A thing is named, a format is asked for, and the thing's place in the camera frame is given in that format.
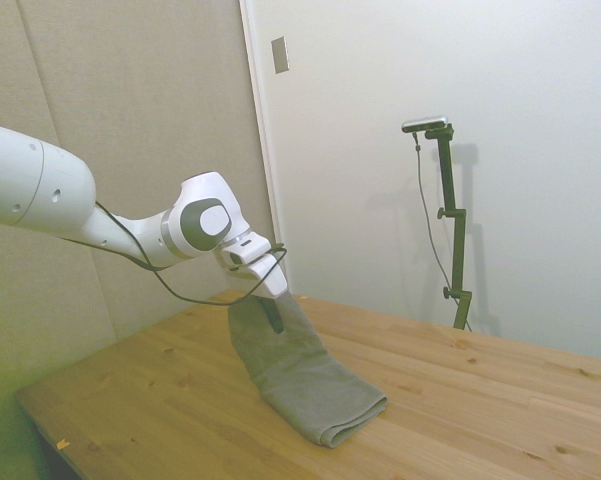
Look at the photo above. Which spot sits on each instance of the silver camera on stand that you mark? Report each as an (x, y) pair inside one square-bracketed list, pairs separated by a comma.
[(425, 123)]

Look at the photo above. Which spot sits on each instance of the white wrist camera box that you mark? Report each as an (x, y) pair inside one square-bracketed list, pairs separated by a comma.
[(245, 247)]

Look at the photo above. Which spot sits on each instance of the orange tape scrap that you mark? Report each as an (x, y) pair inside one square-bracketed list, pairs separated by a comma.
[(62, 443)]

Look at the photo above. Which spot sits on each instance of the dark green camera stand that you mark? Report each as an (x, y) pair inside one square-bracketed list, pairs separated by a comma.
[(454, 235)]

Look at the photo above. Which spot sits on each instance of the white door frame trim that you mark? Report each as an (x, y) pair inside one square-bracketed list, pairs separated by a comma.
[(265, 150)]

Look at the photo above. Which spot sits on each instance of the grey wall plate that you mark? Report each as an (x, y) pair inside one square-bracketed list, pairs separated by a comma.
[(281, 55)]

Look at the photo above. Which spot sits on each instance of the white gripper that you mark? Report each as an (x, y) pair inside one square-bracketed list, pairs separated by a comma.
[(275, 280)]

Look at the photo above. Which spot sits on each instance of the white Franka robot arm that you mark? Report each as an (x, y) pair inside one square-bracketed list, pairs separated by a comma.
[(30, 180)]

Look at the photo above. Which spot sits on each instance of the grey towel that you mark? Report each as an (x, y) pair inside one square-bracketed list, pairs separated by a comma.
[(300, 380)]

